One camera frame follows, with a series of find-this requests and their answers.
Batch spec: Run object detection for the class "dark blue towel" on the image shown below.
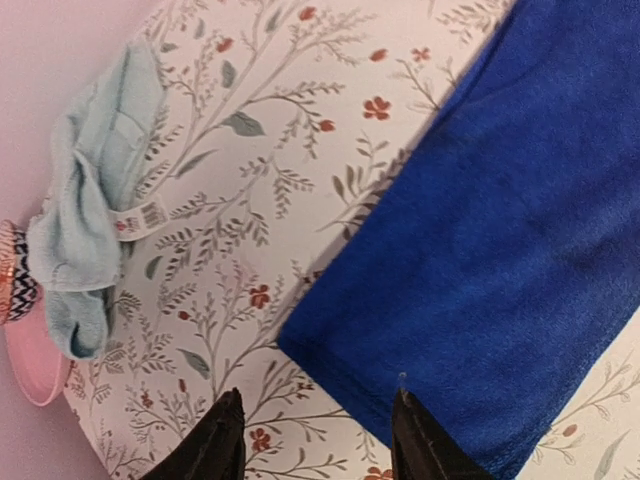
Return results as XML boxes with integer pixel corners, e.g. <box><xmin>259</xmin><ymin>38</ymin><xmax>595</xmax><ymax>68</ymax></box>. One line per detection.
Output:
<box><xmin>278</xmin><ymin>1</ymin><xmax>639</xmax><ymax>479</ymax></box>

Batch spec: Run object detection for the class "floral tablecloth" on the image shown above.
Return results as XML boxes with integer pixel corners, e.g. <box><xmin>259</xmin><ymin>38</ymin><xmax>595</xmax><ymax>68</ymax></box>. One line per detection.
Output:
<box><xmin>65</xmin><ymin>1</ymin><xmax>639</xmax><ymax>479</ymax></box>

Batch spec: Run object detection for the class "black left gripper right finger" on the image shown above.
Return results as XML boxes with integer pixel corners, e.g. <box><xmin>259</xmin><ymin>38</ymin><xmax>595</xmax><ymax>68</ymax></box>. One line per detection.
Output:
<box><xmin>391</xmin><ymin>388</ymin><xmax>493</xmax><ymax>480</ymax></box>

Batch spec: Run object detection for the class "light blue towel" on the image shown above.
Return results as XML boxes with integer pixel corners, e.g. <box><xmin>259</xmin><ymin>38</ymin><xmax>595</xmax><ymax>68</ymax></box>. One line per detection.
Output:
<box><xmin>27</xmin><ymin>41</ymin><xmax>165</xmax><ymax>360</ymax></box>

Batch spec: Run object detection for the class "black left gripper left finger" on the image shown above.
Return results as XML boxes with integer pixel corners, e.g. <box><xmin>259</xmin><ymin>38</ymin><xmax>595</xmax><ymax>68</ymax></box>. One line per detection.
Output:
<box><xmin>141</xmin><ymin>388</ymin><xmax>246</xmax><ymax>480</ymax></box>

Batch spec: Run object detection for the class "pink plate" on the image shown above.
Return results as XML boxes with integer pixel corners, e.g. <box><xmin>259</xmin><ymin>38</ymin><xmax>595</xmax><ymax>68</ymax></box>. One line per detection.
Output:
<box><xmin>4</xmin><ymin>300</ymin><xmax>71</xmax><ymax>407</ymax></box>

